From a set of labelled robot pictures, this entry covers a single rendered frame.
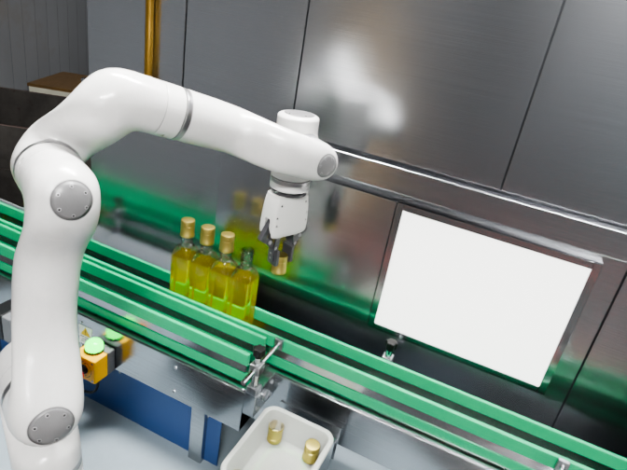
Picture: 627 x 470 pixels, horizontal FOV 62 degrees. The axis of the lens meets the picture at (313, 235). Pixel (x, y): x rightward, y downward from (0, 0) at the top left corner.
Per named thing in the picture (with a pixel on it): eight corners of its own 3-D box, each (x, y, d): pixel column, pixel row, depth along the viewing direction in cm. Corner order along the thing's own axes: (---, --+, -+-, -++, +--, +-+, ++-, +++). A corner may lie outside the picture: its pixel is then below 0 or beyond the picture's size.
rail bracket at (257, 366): (281, 367, 126) (288, 325, 121) (244, 411, 112) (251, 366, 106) (271, 363, 127) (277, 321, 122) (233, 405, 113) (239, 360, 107)
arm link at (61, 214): (64, 393, 102) (88, 449, 90) (-7, 407, 94) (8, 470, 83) (89, 143, 87) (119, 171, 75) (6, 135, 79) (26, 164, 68)
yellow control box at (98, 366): (115, 370, 135) (115, 348, 132) (93, 387, 129) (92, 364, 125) (94, 360, 137) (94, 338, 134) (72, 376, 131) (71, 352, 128)
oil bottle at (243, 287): (252, 337, 136) (261, 266, 127) (240, 348, 131) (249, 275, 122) (233, 328, 138) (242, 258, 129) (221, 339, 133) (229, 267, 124)
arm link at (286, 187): (294, 167, 114) (292, 179, 115) (262, 172, 108) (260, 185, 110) (320, 179, 109) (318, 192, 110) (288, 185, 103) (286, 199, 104)
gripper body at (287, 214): (296, 176, 115) (289, 222, 120) (259, 182, 108) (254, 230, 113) (319, 187, 111) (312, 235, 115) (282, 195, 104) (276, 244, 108)
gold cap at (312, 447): (306, 449, 120) (309, 435, 118) (320, 456, 118) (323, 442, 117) (299, 460, 117) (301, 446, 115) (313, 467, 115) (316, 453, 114)
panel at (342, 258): (544, 387, 120) (602, 259, 106) (543, 395, 118) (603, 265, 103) (216, 260, 148) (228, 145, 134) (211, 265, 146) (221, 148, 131)
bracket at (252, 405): (274, 394, 127) (278, 372, 124) (255, 419, 119) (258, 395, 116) (261, 389, 128) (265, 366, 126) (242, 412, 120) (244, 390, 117)
